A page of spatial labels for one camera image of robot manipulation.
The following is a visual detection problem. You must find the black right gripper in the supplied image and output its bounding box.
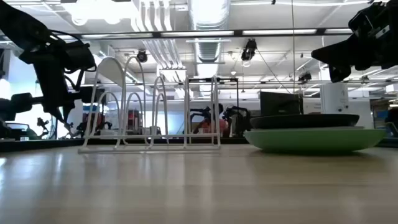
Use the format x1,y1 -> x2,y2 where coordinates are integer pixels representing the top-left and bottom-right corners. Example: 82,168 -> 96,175
310,0 -> 388,83

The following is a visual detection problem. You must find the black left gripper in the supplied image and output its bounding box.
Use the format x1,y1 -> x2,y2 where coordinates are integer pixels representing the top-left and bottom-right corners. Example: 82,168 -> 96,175
18,40 -> 96,124

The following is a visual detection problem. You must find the dark teal plate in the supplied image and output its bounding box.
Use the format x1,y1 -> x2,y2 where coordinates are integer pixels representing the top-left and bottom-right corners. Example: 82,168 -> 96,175
249,113 -> 361,130

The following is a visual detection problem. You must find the green plate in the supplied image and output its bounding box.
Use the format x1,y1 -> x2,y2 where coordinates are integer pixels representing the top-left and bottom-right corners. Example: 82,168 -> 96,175
243,127 -> 387,154

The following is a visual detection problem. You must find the white plate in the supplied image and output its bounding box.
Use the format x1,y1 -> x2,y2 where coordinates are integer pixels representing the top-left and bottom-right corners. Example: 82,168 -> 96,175
96,57 -> 126,91

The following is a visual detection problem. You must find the black monitor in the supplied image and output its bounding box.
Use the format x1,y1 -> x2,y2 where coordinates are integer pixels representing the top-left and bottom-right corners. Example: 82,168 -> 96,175
260,91 -> 304,117

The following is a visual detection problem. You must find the person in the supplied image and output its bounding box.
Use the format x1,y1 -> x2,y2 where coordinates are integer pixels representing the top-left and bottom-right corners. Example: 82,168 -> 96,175
192,103 -> 230,138

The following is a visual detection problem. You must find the black ceiling camera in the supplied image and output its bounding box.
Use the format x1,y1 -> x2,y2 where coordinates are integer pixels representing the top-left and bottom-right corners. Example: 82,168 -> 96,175
297,71 -> 313,85
136,49 -> 149,63
240,38 -> 258,62

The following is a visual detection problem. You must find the black aluminium table frame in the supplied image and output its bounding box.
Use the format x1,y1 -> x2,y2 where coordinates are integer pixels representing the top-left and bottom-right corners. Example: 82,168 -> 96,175
0,136 -> 398,153

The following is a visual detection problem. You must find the white wire dish rack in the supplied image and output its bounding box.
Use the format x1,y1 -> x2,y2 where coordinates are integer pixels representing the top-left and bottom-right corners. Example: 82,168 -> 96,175
77,55 -> 222,154

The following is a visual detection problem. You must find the silver ventilation duct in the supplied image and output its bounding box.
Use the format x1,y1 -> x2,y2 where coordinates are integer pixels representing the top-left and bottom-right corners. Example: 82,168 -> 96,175
188,0 -> 231,63

